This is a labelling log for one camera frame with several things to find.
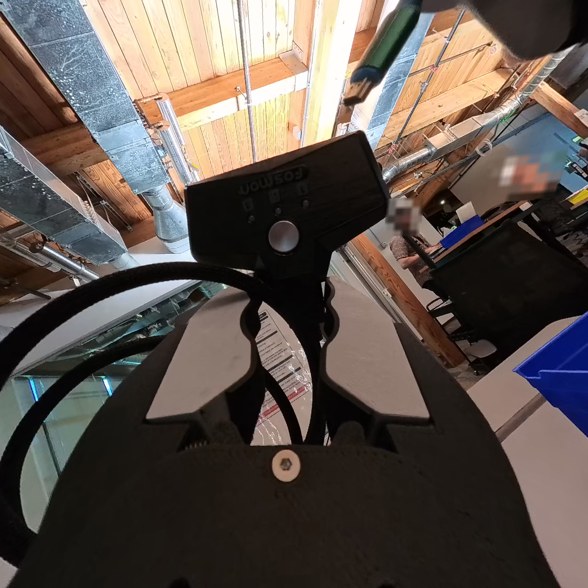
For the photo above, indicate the flexible silver duct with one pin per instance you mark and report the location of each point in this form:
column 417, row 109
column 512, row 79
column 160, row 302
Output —
column 514, row 105

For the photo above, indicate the printed paper sign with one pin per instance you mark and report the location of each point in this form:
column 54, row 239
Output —
column 281, row 358

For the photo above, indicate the black cabinet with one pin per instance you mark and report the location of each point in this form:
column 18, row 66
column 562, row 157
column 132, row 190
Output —
column 505, row 285

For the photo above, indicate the large galvanised rectangular duct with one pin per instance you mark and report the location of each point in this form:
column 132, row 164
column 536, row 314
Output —
column 87, row 82

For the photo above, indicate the green hdmi plug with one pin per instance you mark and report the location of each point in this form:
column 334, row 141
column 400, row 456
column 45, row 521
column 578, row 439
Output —
column 390, row 41

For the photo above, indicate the black hdmi switch box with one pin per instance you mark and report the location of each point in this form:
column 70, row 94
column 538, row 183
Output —
column 321, row 183

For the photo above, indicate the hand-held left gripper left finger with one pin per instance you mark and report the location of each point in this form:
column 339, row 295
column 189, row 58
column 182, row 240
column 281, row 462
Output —
column 202, row 358

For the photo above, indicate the large blue plastic bin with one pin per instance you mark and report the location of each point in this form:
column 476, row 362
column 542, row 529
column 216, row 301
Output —
column 560, row 376

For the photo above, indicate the fluorescent light fixture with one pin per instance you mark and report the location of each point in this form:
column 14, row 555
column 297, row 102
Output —
column 172, row 138

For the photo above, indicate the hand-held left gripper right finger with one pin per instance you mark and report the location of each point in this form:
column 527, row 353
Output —
column 372, row 363

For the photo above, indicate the round metal duct elbow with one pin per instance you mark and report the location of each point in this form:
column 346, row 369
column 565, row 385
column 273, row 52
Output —
column 167, row 218

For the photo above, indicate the thin metal ceiling pipe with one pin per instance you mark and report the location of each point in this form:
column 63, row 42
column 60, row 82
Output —
column 248, row 82

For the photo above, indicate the metal folding chair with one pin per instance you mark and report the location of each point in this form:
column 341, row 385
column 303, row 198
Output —
column 483, row 351

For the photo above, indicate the small blue plastic bin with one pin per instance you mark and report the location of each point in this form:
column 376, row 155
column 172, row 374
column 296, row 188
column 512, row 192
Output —
column 464, row 233

